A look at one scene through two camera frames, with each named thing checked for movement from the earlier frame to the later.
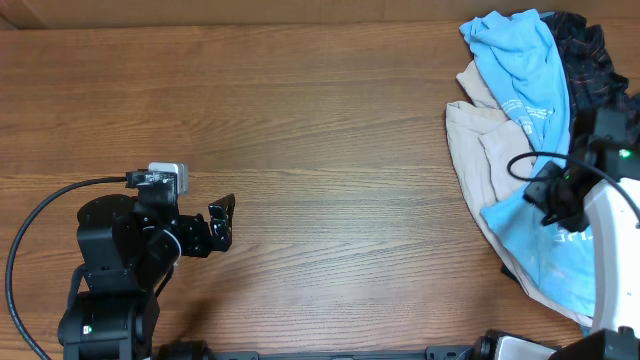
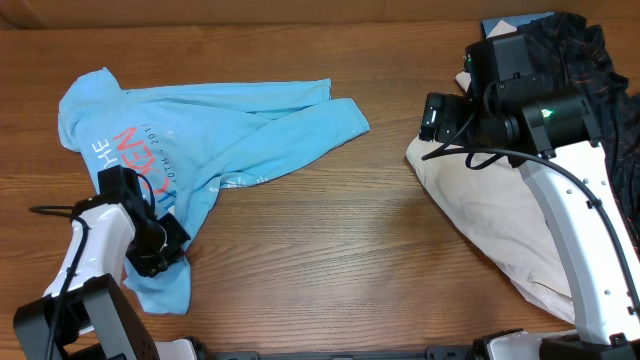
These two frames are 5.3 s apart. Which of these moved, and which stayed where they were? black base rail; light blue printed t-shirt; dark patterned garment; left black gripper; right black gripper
Moved: left black gripper; right black gripper; light blue printed t-shirt
Stayed: black base rail; dark patterned garment
